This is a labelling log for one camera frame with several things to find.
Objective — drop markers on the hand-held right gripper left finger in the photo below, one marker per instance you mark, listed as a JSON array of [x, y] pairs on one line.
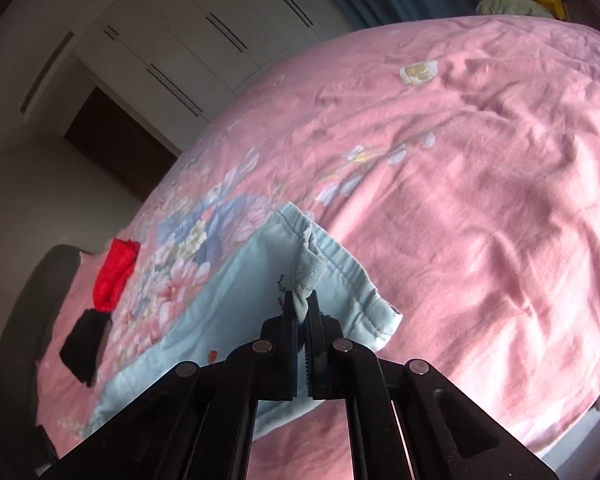
[[291, 327]]

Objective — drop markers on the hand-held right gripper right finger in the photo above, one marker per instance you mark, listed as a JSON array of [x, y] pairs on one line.
[[314, 330]]

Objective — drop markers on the light blue denim pants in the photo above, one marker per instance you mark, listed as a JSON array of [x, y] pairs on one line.
[[240, 300]]

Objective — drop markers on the folded red puffer jacket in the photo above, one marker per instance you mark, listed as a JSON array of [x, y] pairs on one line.
[[114, 275]]

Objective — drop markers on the pink floral bed cover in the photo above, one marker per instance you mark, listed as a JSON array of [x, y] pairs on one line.
[[455, 185]]

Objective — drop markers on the folded black garment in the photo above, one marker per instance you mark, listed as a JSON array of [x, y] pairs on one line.
[[85, 345]]

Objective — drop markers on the dark wooden door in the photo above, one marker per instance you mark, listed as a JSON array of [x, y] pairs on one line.
[[120, 145]]

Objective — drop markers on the grey upholstered headboard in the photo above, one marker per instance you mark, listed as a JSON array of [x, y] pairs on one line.
[[35, 310]]

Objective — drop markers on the white wardrobe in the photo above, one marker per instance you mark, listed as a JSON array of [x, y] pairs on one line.
[[180, 25]]

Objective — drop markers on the pale green cloth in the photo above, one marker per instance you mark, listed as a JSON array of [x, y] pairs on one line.
[[505, 6]]

